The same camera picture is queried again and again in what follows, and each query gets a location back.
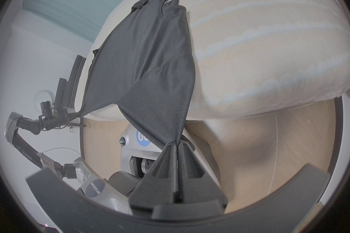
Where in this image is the black T-shirt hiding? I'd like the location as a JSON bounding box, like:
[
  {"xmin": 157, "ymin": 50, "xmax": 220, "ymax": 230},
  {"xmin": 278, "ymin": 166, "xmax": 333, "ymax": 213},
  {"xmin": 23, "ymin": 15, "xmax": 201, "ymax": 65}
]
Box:
[{"xmin": 81, "ymin": 0, "xmax": 196, "ymax": 149}]

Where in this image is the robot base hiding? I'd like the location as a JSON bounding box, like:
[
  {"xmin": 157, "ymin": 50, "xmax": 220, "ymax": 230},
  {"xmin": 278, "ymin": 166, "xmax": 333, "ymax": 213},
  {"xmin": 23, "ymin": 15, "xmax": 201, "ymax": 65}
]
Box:
[{"xmin": 74, "ymin": 123, "xmax": 222, "ymax": 216}]

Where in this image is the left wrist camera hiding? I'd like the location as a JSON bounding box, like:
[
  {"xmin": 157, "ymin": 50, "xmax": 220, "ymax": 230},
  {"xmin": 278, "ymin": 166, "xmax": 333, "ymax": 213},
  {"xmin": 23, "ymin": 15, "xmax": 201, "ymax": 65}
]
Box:
[{"xmin": 40, "ymin": 101, "xmax": 53, "ymax": 116}]

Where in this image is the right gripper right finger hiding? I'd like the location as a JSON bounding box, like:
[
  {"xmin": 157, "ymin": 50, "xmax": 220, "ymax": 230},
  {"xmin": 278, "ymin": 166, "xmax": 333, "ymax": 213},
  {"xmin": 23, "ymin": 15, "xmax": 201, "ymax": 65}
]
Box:
[{"xmin": 178, "ymin": 141, "xmax": 229, "ymax": 210}]

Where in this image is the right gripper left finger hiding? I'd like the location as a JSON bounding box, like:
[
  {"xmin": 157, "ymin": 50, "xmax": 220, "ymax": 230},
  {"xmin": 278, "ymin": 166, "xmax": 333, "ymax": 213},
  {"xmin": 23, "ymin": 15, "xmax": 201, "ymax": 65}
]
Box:
[{"xmin": 129, "ymin": 141, "xmax": 179, "ymax": 216}]

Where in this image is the bed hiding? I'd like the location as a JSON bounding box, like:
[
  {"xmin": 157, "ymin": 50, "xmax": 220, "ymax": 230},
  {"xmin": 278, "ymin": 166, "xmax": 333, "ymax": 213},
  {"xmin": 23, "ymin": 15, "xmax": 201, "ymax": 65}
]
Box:
[{"xmin": 79, "ymin": 0, "xmax": 343, "ymax": 122}]

